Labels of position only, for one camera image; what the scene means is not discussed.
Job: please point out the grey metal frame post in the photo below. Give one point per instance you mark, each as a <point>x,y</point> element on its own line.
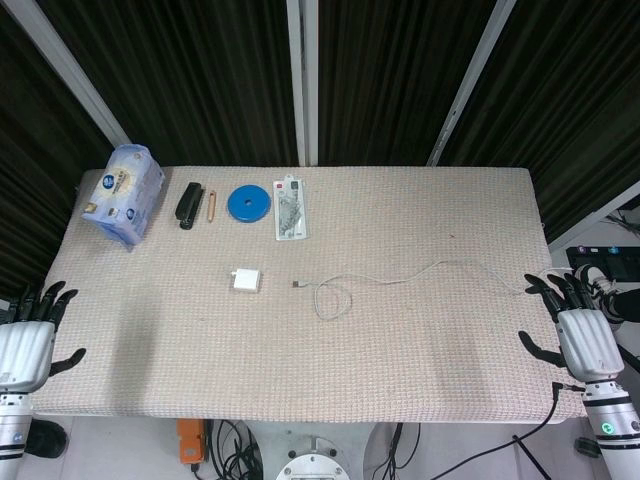
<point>302,75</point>
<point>70,65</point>
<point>470,80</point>

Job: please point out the black stapler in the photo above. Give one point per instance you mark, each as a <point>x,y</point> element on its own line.
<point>189,205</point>

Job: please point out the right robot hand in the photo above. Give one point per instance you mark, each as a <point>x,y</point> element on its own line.
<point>587,345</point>

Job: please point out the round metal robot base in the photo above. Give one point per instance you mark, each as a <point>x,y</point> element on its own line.
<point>312,465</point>

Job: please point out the black pleated curtain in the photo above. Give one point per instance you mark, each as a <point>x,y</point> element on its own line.
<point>200,75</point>

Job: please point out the clear plastic retail package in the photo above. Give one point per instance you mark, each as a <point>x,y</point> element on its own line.
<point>291,210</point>

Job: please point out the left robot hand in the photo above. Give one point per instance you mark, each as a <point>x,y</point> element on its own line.
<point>27,350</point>

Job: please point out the grey metal frame bar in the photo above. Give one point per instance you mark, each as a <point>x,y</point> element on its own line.
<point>595,215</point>

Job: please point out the white charger adapter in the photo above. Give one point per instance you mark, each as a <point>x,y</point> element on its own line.
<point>245,279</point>

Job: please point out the blue round disc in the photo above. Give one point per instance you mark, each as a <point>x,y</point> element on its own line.
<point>257,202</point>

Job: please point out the person leg black sock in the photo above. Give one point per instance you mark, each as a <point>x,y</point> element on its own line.
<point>627,305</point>

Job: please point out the white and black sneaker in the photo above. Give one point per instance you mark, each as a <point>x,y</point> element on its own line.
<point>597,282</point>

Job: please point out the orange device under table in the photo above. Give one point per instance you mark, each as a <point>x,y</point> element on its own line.
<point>190,440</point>

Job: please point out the beige woven table cloth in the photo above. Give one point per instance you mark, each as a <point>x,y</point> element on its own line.
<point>320,350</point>

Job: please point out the black round floor object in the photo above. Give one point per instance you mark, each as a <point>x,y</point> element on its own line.
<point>47,439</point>

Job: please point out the blue tissue pack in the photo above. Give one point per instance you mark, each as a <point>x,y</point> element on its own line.
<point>122,195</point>

